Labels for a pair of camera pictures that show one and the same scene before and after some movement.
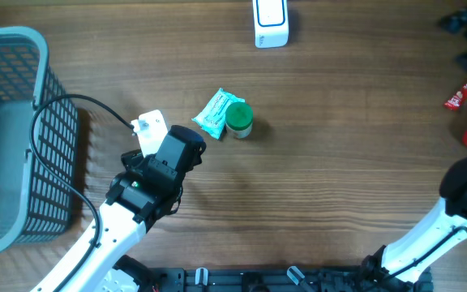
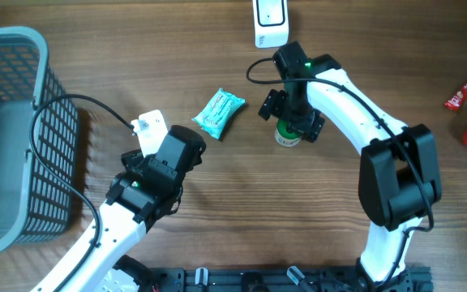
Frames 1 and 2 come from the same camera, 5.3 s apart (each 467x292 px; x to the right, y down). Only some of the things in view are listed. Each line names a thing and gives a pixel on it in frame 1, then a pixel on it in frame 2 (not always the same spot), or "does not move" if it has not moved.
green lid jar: (239, 118) -> (284, 137)
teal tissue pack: (212, 117) does not move
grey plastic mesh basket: (15, 197) does not move
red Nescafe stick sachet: (456, 100) does not move
